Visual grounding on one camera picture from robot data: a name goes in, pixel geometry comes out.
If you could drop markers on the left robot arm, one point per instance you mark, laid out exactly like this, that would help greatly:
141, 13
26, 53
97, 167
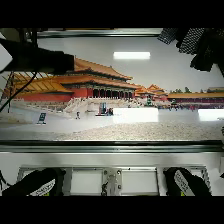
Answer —
36, 60

